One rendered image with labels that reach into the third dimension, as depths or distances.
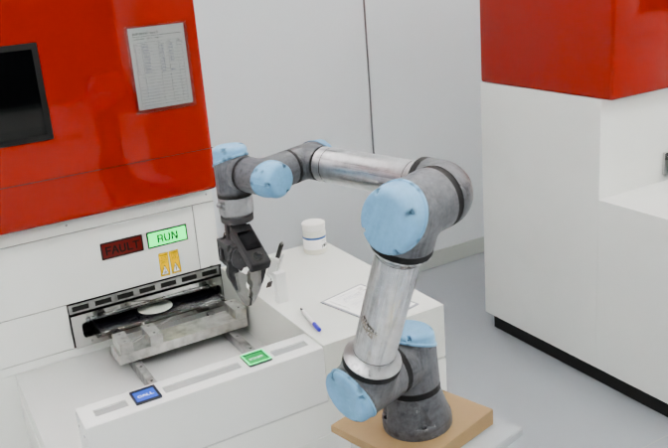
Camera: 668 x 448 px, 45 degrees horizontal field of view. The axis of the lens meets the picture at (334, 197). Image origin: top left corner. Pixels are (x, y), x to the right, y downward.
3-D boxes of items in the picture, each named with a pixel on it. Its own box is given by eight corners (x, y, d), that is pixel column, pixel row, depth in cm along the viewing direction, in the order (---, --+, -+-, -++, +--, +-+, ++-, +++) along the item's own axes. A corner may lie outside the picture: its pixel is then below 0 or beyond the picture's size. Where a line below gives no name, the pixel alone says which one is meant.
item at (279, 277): (267, 297, 214) (262, 251, 210) (280, 293, 216) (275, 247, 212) (277, 305, 209) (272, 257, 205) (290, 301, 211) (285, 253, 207)
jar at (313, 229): (299, 250, 246) (297, 222, 243) (319, 245, 249) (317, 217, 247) (310, 257, 240) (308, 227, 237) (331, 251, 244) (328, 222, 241)
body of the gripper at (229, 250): (249, 254, 184) (243, 205, 180) (264, 265, 176) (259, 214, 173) (218, 263, 180) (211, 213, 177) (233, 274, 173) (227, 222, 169)
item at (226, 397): (84, 465, 173) (74, 408, 168) (309, 383, 198) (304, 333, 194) (95, 488, 165) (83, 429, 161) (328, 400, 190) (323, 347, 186)
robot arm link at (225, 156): (228, 152, 164) (202, 147, 170) (234, 203, 167) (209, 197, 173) (256, 143, 169) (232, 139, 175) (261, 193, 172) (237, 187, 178)
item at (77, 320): (75, 347, 222) (69, 315, 219) (223, 303, 242) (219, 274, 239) (77, 349, 220) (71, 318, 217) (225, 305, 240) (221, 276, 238)
